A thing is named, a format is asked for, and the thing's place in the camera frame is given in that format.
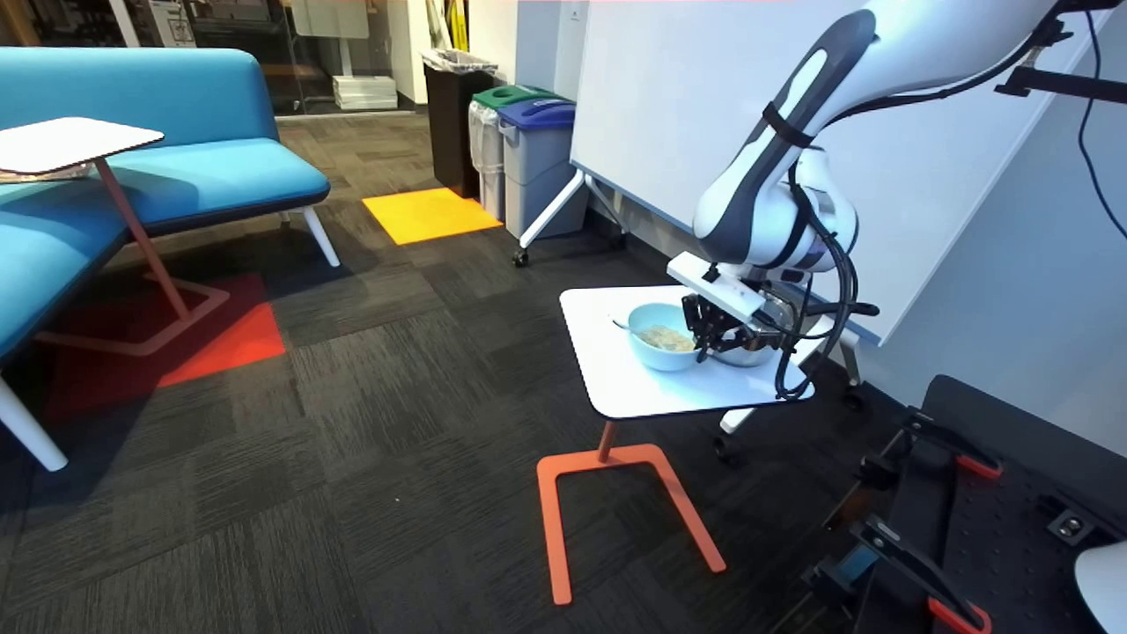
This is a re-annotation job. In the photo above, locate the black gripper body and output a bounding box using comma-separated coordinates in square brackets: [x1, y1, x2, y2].
[678, 291, 790, 352]

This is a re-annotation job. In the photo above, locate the green lid recycling bin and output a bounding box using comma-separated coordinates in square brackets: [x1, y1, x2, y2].
[465, 80, 556, 221]

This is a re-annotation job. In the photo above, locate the black mount bar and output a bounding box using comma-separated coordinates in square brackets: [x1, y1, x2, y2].
[992, 65, 1127, 111]

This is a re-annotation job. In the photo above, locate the yellowish food in bowl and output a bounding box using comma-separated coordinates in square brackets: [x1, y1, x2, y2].
[636, 326, 696, 356]

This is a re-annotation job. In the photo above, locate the large white whiteboard on wheels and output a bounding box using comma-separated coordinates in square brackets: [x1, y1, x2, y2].
[509, 0, 1116, 438]

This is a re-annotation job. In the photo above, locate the black trash bin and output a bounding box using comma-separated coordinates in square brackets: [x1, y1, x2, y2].
[418, 49, 501, 201]

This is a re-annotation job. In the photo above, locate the white side table red frame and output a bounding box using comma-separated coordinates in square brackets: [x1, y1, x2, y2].
[0, 114, 236, 360]

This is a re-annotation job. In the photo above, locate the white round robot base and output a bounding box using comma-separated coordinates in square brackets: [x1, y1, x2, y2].
[1070, 539, 1127, 634]

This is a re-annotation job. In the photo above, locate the blue sofa bench without backrest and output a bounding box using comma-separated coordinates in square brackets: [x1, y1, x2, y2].
[0, 208, 134, 476]

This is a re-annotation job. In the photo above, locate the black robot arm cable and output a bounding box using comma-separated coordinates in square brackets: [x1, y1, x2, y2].
[756, 102, 864, 404]

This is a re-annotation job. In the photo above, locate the black workbench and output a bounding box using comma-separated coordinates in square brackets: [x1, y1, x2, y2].
[771, 374, 1127, 634]

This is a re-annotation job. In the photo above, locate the black hanging cable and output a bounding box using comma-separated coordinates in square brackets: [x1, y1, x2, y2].
[1075, 6, 1127, 242]

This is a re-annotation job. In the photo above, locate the white box in background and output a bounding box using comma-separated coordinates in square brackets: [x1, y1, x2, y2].
[332, 71, 402, 117]

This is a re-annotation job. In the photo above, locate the grey power outlet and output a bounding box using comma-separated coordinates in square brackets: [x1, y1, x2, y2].
[1043, 505, 1100, 549]

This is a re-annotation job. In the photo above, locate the white side table orange base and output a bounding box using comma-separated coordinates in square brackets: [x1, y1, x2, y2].
[533, 282, 821, 611]

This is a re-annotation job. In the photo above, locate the black clamp orange handle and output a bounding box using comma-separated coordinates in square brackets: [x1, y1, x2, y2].
[851, 415, 1009, 512]
[806, 519, 996, 634]

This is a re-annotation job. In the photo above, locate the blue bowl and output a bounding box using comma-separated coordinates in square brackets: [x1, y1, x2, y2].
[622, 301, 712, 377]

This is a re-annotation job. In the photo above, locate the silver pot with lid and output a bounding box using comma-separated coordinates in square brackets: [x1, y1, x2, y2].
[708, 307, 802, 374]

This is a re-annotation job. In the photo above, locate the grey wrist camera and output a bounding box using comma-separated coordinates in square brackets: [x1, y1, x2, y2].
[661, 249, 782, 329]

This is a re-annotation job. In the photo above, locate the blue sofa bench with backrest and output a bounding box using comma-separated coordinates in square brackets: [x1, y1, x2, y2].
[0, 48, 344, 272]

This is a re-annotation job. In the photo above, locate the yellow floor mat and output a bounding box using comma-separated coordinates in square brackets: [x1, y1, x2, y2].
[358, 184, 507, 249]

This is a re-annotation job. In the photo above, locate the blue lid recycling bin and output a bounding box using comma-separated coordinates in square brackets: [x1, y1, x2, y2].
[496, 94, 593, 242]

